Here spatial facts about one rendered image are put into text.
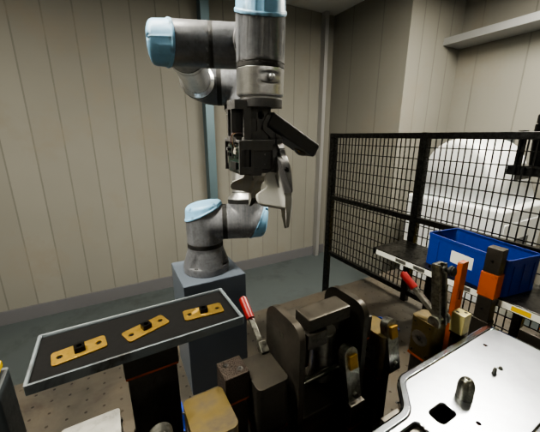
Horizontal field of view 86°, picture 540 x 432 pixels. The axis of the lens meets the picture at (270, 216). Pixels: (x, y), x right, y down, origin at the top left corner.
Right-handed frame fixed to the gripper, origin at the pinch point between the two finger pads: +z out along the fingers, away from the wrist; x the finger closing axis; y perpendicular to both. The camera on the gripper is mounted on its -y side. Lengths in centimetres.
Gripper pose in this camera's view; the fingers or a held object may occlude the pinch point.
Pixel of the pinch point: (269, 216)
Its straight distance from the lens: 53.9
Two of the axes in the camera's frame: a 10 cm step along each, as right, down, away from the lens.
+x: 4.5, 2.7, -8.5
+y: -8.9, 1.2, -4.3
